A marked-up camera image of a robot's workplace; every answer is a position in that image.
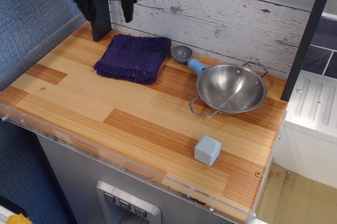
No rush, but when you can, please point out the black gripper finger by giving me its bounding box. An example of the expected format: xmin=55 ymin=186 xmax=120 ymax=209
xmin=121 ymin=0 xmax=135 ymax=23
xmin=75 ymin=0 xmax=96 ymax=22

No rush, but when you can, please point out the purple towel napkin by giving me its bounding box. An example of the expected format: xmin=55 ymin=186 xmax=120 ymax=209
xmin=94 ymin=34 xmax=171 ymax=84

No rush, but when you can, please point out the grey blue measuring scoop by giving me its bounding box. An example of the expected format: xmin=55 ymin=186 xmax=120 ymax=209
xmin=171 ymin=45 xmax=207 ymax=75

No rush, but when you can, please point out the clear acrylic table edge guard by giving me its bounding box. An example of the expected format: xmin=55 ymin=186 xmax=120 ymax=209
xmin=0 ymin=104 xmax=257 ymax=222

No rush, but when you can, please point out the light grey cube block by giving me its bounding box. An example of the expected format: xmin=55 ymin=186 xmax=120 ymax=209
xmin=194 ymin=135 xmax=222 ymax=167

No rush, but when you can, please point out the silver dispenser panel with buttons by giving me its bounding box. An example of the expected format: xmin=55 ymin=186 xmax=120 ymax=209
xmin=96 ymin=180 xmax=162 ymax=223

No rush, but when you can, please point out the yellow object at corner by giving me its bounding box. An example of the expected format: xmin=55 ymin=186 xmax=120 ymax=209
xmin=6 ymin=214 xmax=32 ymax=224

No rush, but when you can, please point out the white toy sink unit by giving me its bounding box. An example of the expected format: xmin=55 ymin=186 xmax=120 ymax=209
xmin=273 ymin=71 xmax=336 ymax=188

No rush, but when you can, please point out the stainless steel two-handled bowl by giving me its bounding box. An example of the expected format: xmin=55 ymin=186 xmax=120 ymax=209
xmin=187 ymin=59 xmax=268 ymax=118

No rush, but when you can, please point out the dark grey right post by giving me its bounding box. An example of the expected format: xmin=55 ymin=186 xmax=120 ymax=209
xmin=281 ymin=0 xmax=327 ymax=102

